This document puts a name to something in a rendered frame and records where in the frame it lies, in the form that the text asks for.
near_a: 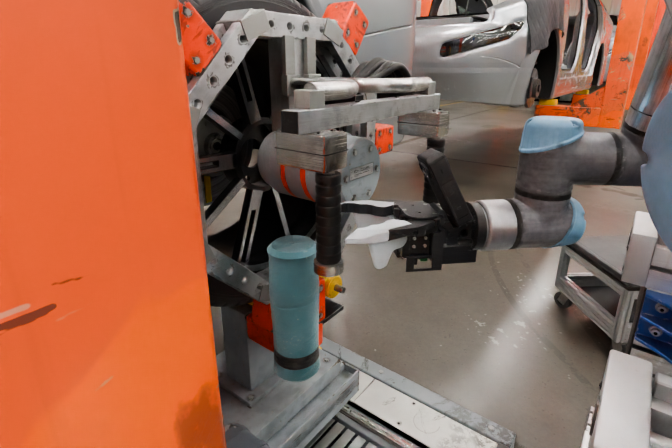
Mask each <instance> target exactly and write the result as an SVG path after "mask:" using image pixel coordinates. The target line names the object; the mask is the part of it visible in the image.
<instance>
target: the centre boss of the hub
mask: <svg viewBox="0 0 672 448"><path fill-rule="evenodd" d="M223 136H224V135H223V134H221V133H217V132H214V133H211V134H209V135H208V136H207V137H206V139H205V141H204V151H205V154H206V155H207V154H214V153H220V146H221V142H222V139H223Z"/></svg>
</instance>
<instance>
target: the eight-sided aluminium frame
mask: <svg viewBox="0 0 672 448"><path fill-rule="evenodd" d="M215 24H216V26H215V27H214V29H213V32H214V33H215V34H216V35H217V37H218V38H219V39H220V40H221V41H222V46H221V48H220V49H219V50H218V52H217V53H216V55H215V56H214V57H213V59H212V60H211V62H210V63H209V64H208V66H207V67H206V69H205V70H204V71H203V73H202V74H201V75H200V76H186V79H187V88H188V97H189V107H190V116H191V126H192V135H193V145H194V154H195V163H196V173H197V182H198V192H199V201H200V211H201V220H202V229H203V239H204V248H205V258H206V267H207V274H209V275H211V276H212V277H214V278H216V279H218V280H220V281H222V282H223V283H225V284H227V285H229V286H231V287H233V288H234V289H236V290H237V291H238V292H240V293H242V294H244V295H246V296H248V297H250V298H252V299H254V300H256V301H258V302H262V303H264V304H266V305H268V304H269V303H270V296H269V267H268V268H266V269H264V270H262V271H260V272H258V273H256V274H255V273H254V272H252V271H250V270H249V269H247V268H246V267H244V266H243V265H241V264H239V263H238V262H236V261H235V260H233V259H231V258H230V257H228V256H227V255H225V254H223V253H222V252H220V251H219V250H217V249H215V248H214V247H212V246H211V245H209V244H208V239H207V229H206V219H205V210H204V200H203V190H202V180H201V171H200V161H199V151H198V142H197V132H196V129H197V125H198V124H199V122H200V121H201V119H202V118H203V116H204V115H205V114H206V112H207V111H208V109H209V108H210V106H211V105H212V103H213V102H214V100H215V99H216V98H217V96H218V95H219V93H220V92H221V90H222V89H223V87H224V86H225V84H226V83H227V81H228V80H229V79H230V77H231V76H232V74H233V73H234V71H235V70H236V68H237V67H238V65H239V64H240V63H241V61H242V60H243V58H244V57H245V55H246V54H247V52H248V51H249V49H250V48H251V46H252V45H253V44H254V42H255V41H256V39H272V38H282V37H283V35H290V36H294V39H305V37H315V40H316V54H317V56H318V58H319V59H320V61H321V62H322V64H323V66H324V67H325V69H326V71H327V72H328V74H329V75H330V77H341V78H350V77H351V76H352V74H353V72H354V71H355V69H356V68H357V67H358V66H359V63H358V61H357V59H356V57H355V55H354V54H353V52H352V50H351V48H350V46H349V45H348V43H347V42H346V40H345V39H344V38H343V30H342V29H341V28H340V27H339V25H338V23H337V21H336V20H331V19H329V18H316V17H309V16H301V15H294V14H286V13H279V12H271V11H265V10H264V9H258V10H256V9H243V10H235V11H227V12H226V13H225V14H224V15H223V17H222V18H221V19H220V21H217V22H216V23H215ZM375 125H376V121H370V122H365V123H360V124H354V125H349V126H347V132H348V133H350V134H351V135H352V136H358V137H366V138H369V139H370V140H372V141H373V142H374V144H375ZM355 224H356V222H355V218H354V214H353V213H352V212H349V213H347V212H346V213H345V212H341V232H340V233H341V255H342V251H343V248H344V246H345V244H346V243H345V242H344V239H345V238H346V237H347V236H348V235H350V234H351V232H352V230H353V228H354V226H355Z"/></svg>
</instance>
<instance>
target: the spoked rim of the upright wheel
mask: <svg viewBox="0 0 672 448"><path fill-rule="evenodd" d="M246 63H247V64H248V65H249V66H250V67H251V68H252V70H253V71H254V72H255V73H256V75H257V76H258V77H259V79H260V81H261V82H262V84H263V86H264V88H265V90H266V92H267V94H268V101H267V105H266V110H265V115H264V117H261V116H260V112H259V109H258V105H257V101H256V98H255V94H254V90H253V87H252V83H251V79H250V76H249V72H248V68H247V65H246ZM316 74H321V77H329V75H328V73H327V72H326V70H325V68H324V67H323V65H322V64H321V62H320V61H319V60H318V58H317V57H316ZM230 80H231V83H232V86H233V90H234V93H235V96H236V100H237V103H238V106H239V110H240V113H241V116H242V117H241V118H239V119H237V120H236V121H235V122H233V123H232V124H231V123H229V122H228V121H227V120H225V119H224V118H223V117H222V116H220V115H219V114H218V113H217V112H215V111H214V110H213V109H211V108H209V109H208V111H207V112H206V114H205V115H204V116H203V117H204V118H205V119H206V120H208V121H209V122H210V123H212V124H213V125H214V126H216V127H217V128H218V129H220V130H221V131H222V132H224V133H225V134H224V136H223V139H222V142H221V146H220V153H214V154H207V155H200V156H199V161H200V164H204V163H210V162H213V165H208V166H202V167H200V171H201V175H206V174H211V173H217V172H222V171H223V172H224V174H225V176H226V178H227V179H228V180H229V181H230V183H229V185H228V186H227V187H226V188H225V189H224V190H223V191H222V193H221V194H220V195H219V196H218V197H217V198H216V199H215V201H214V202H213V203H212V204H211V205H210V206H209V207H208V209H207V210H206V211H205V219H206V229H207V228H208V227H209V226H210V225H211V223H212V222H213V221H214V220H215V219H216V218H217V216H218V215H219V214H220V213H221V212H222V211H223V209H224V208H225V207H226V206H227V205H228V203H229V202H230V201H231V200H232V199H233V198H234V196H235V195H236V194H237V193H238V192H239V191H240V189H241V188H244V189H246V192H245V197H244V201H243V206H242V211H241V216H240V220H239V221H237V222H236V223H235V224H233V225H232V226H230V227H229V228H227V229H225V230H223V231H221V232H219V233H216V234H214V235H211V236H207V239H208V244H209V245H211V246H212V247H214V248H215V249H217V250H219V251H220V252H222V253H223V254H225V255H227V256H228V257H230V258H231V259H233V260H235V261H236V262H238V263H239V264H241V265H243V266H244V267H246V268H247V269H249V270H250V271H252V272H255V271H260V270H263V269H266V268H268V267H269V256H268V253H267V247H268V246H269V245H270V244H271V243H272V242H273V241H274V240H275V239H277V238H280V237H283V236H289V235H301V236H306V237H309V238H310V236H311V235H312V234H313V233H314V231H315V230H316V209H315V205H316V202H313V201H309V200H305V199H301V198H297V197H294V196H290V195H286V194H282V193H279V192H277V191H276V190H275V189H273V187H272V186H271V185H269V184H267V183H266V182H265V181H264V180H263V178H262V177H261V175H260V172H259V169H258V162H257V163H256V164H255V165H254V166H252V167H247V166H246V165H245V164H244V163H243V161H242V158H241V150H242V147H243V145H244V143H245V142H246V141H247V140H249V139H251V138H254V139H256V140H257V141H258V143H259V145H260V146H261V144H262V142H263V140H264V139H265V137H266V133H267V135H268V134H270V133H271V132H273V131H272V115H271V94H270V72H269V51H268V39H256V41H255V42H254V44H253V45H252V46H251V48H250V49H249V51H248V52H247V54H246V55H245V57H244V58H243V60H242V61H241V63H240V64H239V65H238V67H237V68H236V70H235V71H234V73H233V74H232V76H231V77H230ZM246 176H247V179H246Z"/></svg>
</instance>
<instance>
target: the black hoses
mask: <svg viewBox="0 0 672 448"><path fill-rule="evenodd" d="M350 78H412V77H411V75H410V73H409V71H408V69H407V68H406V66H405V65H404V64H402V63H399V62H394V61H388V60H385V59H383V58H379V57H376V58H373V59H372V60H371V61H364V62H362V63H360V65H359V66H358V67H357V68H356V69H355V71H354V72H353V74H352V76H351V77H350ZM415 93H416V92H406V93H377V99H380V98H388V97H395V96H406V95H414V94H415ZM356 100H360V101H362V100H363V95H362V94H360V93H357V94H356V96H354V97H352V98H348V99H341V100H332V104H336V103H345V102H354V101H356Z"/></svg>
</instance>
